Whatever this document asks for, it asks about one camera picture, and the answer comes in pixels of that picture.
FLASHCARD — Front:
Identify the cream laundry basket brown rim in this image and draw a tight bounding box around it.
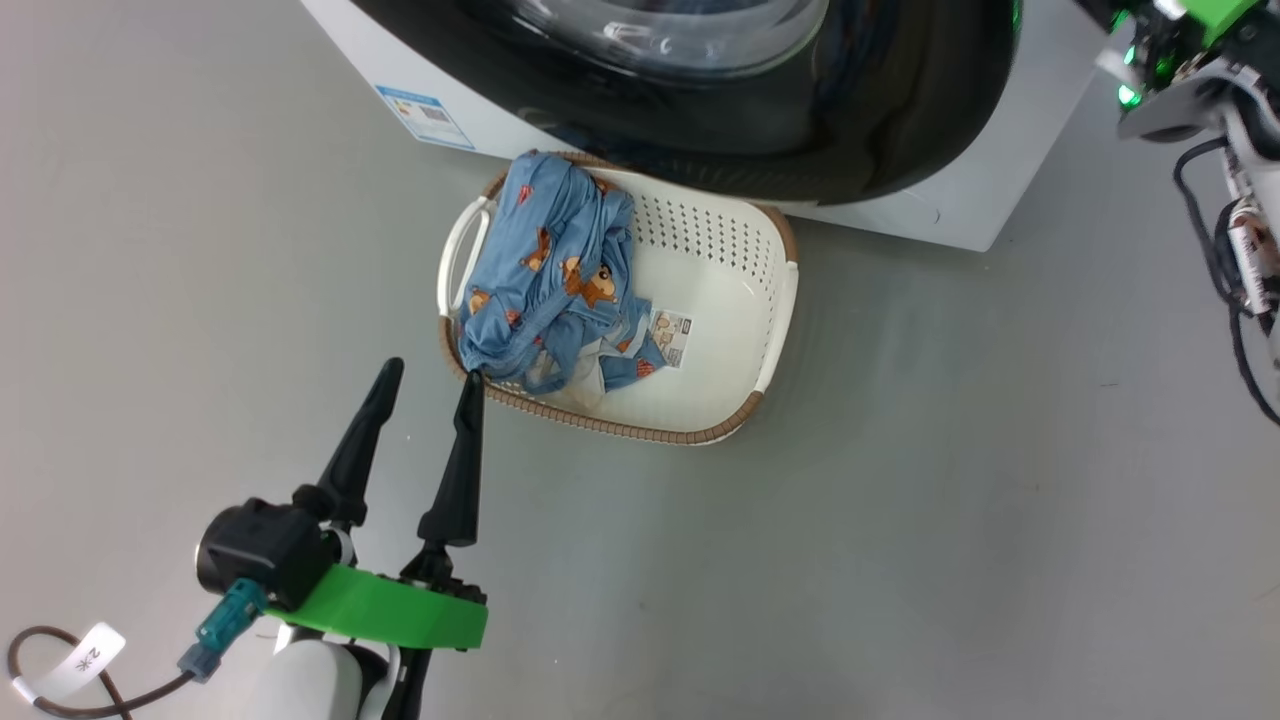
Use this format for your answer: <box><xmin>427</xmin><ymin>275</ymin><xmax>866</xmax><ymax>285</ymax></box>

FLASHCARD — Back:
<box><xmin>436</xmin><ymin>150</ymin><xmax>801</xmax><ymax>446</ymax></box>

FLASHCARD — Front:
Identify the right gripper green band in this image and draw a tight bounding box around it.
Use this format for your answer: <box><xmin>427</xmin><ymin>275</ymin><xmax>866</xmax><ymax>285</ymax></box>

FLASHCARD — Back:
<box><xmin>1078</xmin><ymin>0</ymin><xmax>1267</xmax><ymax>113</ymax></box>

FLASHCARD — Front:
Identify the white front-load washing machine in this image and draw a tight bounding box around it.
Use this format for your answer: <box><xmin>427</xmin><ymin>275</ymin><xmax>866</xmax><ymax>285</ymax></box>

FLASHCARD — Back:
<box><xmin>300</xmin><ymin>0</ymin><xmax>1113</xmax><ymax>253</ymax></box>

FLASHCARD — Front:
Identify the white cable number tag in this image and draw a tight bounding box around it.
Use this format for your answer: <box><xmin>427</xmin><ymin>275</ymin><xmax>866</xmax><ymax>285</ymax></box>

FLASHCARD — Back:
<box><xmin>12</xmin><ymin>622</ymin><xmax>128</xmax><ymax>706</ymax></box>

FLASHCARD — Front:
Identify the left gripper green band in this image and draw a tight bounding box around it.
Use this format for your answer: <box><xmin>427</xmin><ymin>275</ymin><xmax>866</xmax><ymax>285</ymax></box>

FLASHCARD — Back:
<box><xmin>265</xmin><ymin>357</ymin><xmax>490</xmax><ymax>652</ymax></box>

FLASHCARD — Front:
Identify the printed basket label sticker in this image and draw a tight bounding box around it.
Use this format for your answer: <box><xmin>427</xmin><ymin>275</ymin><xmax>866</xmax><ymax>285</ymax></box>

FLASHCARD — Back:
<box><xmin>648</xmin><ymin>308</ymin><xmax>694</xmax><ymax>370</ymax></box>

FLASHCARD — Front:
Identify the blue bear print garment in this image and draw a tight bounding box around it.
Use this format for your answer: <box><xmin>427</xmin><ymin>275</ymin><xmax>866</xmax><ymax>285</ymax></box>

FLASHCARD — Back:
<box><xmin>457</xmin><ymin>150</ymin><xmax>641</xmax><ymax>383</ymax></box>

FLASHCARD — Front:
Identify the black washing machine door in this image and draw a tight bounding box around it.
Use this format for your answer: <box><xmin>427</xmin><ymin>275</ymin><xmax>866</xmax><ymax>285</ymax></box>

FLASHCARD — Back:
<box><xmin>345</xmin><ymin>0</ymin><xmax>1023</xmax><ymax>207</ymax></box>

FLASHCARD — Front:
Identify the cream white garment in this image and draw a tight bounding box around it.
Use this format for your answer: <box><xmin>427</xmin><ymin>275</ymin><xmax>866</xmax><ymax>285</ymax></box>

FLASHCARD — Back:
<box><xmin>524</xmin><ymin>340</ymin><xmax>607</xmax><ymax>394</ymax></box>

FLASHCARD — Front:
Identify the blue energy label sticker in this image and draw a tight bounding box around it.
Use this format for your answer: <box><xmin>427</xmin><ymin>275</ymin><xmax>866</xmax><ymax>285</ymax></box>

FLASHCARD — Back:
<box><xmin>375</xmin><ymin>85</ymin><xmax>477</xmax><ymax>152</ymax></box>

